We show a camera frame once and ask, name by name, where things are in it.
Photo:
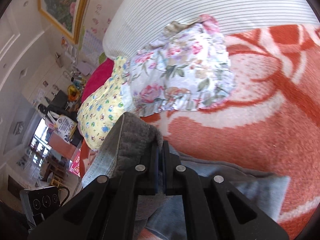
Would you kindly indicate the floral print cloth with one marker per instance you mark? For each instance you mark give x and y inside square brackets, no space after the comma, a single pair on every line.
[186,68]

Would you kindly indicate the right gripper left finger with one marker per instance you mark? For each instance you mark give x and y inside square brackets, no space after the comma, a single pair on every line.
[106,208]

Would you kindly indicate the yellow cartoon print cloth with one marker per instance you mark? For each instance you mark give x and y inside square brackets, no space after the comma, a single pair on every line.
[101,110]

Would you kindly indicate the white printed tote bag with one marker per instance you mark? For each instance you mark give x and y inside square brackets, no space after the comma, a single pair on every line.
[65,127]

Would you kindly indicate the grey fleece pants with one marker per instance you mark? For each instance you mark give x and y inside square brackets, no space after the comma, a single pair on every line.
[163,216]

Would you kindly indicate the red pink cloth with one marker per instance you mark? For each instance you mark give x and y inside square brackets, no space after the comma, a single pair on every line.
[98,78]

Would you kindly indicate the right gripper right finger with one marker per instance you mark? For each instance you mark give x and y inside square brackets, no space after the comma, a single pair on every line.
[213,207]

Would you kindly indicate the orange white patterned blanket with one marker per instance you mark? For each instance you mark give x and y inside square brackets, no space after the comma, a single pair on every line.
[269,123]

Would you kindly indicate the framed floral painting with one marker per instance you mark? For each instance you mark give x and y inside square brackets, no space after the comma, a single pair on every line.
[65,15]

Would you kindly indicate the white striped pillow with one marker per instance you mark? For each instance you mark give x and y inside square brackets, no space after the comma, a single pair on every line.
[139,22]

